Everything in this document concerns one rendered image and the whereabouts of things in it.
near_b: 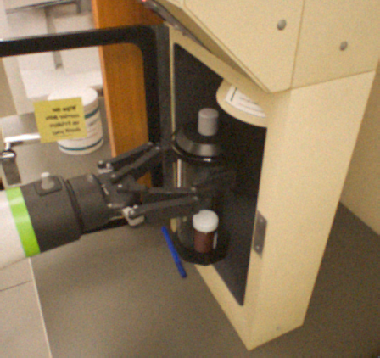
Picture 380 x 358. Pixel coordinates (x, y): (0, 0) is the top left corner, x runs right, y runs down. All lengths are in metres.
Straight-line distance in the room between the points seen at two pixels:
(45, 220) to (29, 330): 1.47
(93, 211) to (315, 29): 0.34
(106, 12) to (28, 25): 1.06
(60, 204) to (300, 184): 0.29
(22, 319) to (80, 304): 1.22
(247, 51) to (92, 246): 0.63
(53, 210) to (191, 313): 0.35
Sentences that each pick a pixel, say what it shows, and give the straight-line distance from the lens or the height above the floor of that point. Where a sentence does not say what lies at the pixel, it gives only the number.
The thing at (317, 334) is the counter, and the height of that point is 0.94.
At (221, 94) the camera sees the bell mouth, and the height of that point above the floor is 1.33.
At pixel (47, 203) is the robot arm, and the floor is 1.25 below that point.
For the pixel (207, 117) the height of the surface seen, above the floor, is 1.30.
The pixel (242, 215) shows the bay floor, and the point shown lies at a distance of 0.83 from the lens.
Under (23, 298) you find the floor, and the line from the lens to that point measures 2.09.
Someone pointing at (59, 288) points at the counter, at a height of 0.94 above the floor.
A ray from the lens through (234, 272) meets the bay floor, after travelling 0.73.
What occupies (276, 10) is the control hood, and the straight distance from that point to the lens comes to 0.37.
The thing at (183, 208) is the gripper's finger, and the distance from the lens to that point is 0.55.
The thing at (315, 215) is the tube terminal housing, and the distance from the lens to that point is 0.56.
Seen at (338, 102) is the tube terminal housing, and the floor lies 1.38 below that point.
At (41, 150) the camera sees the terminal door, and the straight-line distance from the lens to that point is 0.72.
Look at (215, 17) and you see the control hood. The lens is 0.34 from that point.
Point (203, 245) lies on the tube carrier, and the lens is 0.68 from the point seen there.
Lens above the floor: 1.58
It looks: 37 degrees down
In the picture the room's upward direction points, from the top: straight up
